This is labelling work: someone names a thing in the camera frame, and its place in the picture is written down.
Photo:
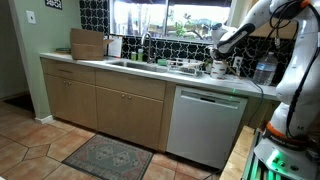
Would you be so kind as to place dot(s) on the light wooden robot table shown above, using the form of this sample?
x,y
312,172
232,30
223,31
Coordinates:
x,y
235,165

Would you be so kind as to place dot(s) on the white paper sheet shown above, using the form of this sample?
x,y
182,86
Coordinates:
x,y
115,47

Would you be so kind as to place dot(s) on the small patterned floor rug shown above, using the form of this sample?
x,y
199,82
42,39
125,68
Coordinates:
x,y
110,159

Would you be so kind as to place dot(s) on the clear plastic water bottle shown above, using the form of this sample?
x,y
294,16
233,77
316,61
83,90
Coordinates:
x,y
265,69

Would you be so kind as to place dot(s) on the metal dish drying rack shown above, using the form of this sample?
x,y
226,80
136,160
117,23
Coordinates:
x,y
185,66

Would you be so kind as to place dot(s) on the kitchen window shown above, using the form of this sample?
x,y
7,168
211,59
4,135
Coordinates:
x,y
185,19

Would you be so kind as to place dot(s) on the chrome kitchen faucet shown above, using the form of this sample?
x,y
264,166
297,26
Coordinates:
x,y
147,39

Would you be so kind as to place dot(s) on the brown cardboard box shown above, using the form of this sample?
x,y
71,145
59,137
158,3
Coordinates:
x,y
87,44

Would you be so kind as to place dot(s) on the green soap bottle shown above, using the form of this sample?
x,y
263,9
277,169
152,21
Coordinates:
x,y
140,54

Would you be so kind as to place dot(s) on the steel kitchen sink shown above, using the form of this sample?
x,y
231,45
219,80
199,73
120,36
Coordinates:
x,y
139,66

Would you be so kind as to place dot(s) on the white light switch plate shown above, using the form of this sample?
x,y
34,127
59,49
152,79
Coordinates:
x,y
31,17

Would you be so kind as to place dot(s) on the white wall power outlet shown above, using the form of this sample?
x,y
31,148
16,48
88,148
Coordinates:
x,y
237,61

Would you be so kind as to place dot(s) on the white utensil crock red fish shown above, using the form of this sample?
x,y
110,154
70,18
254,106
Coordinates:
x,y
218,70

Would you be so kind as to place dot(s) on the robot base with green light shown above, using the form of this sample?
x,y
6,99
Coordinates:
x,y
267,162

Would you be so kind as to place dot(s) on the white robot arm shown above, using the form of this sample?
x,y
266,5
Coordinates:
x,y
299,89

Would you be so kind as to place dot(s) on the wooden base cabinets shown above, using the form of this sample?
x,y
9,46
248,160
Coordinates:
x,y
130,107

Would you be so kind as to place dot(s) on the black white wall tile art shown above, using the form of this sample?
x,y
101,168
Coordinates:
x,y
57,4

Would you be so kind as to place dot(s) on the white Bosch dishwasher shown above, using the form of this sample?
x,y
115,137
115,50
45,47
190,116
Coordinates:
x,y
203,125

